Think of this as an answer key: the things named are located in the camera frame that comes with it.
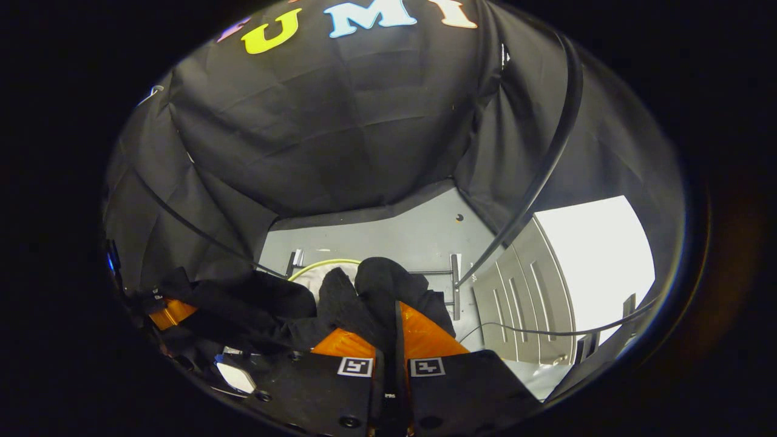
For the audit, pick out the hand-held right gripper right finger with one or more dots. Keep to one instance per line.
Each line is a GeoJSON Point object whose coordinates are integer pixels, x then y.
{"type": "Point", "coordinates": [399, 349]}

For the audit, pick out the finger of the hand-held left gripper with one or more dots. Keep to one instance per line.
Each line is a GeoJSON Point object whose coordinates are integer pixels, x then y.
{"type": "Point", "coordinates": [173, 312]}

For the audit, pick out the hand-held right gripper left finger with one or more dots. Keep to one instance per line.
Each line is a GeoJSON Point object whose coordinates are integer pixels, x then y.
{"type": "Point", "coordinates": [315, 394]}

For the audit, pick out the black garment with tag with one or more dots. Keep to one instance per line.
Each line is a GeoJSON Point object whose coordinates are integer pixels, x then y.
{"type": "Point", "coordinates": [340, 303]}

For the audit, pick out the beige laundry hamper yellow rim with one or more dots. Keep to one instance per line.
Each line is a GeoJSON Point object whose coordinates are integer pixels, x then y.
{"type": "Point", "coordinates": [315, 276]}

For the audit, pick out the black clothes rack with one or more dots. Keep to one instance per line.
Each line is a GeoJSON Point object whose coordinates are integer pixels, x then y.
{"type": "Point", "coordinates": [549, 171]}

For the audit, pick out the black backdrop cloth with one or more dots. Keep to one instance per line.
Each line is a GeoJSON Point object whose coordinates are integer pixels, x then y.
{"type": "Point", "coordinates": [364, 121]}

